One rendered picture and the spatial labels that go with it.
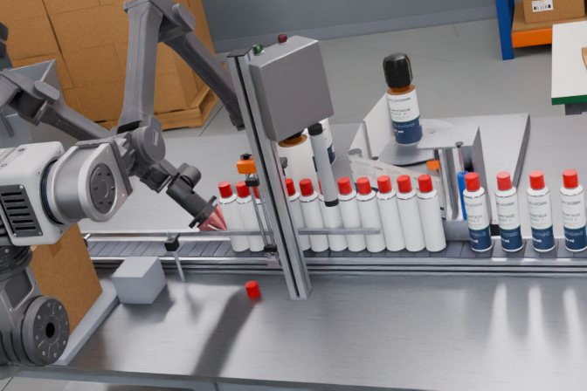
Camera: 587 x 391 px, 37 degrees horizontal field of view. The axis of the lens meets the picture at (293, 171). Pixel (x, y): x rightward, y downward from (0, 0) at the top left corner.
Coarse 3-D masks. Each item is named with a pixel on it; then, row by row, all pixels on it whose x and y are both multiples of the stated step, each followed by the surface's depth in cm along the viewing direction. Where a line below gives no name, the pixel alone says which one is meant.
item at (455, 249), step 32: (96, 256) 259; (128, 256) 255; (160, 256) 250; (192, 256) 246; (224, 256) 243; (256, 256) 239; (320, 256) 232; (352, 256) 228; (384, 256) 225; (416, 256) 222; (448, 256) 219; (480, 256) 216; (512, 256) 213; (544, 256) 210; (576, 256) 207
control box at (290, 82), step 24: (288, 48) 200; (312, 48) 200; (264, 72) 194; (288, 72) 198; (312, 72) 202; (264, 96) 197; (288, 96) 200; (312, 96) 204; (264, 120) 202; (288, 120) 202; (312, 120) 206
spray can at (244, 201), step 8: (240, 184) 233; (240, 192) 233; (248, 192) 234; (240, 200) 234; (248, 200) 233; (240, 208) 235; (248, 208) 234; (240, 216) 237; (248, 216) 235; (256, 216) 236; (248, 224) 236; (256, 224) 237; (248, 240) 239; (256, 240) 238; (256, 248) 240
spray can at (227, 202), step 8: (224, 184) 235; (224, 192) 235; (232, 192) 237; (224, 200) 236; (232, 200) 236; (224, 208) 236; (232, 208) 236; (224, 216) 238; (232, 216) 237; (232, 224) 238; (240, 224) 239; (232, 240) 241; (240, 240) 241; (232, 248) 243; (240, 248) 242; (248, 248) 243
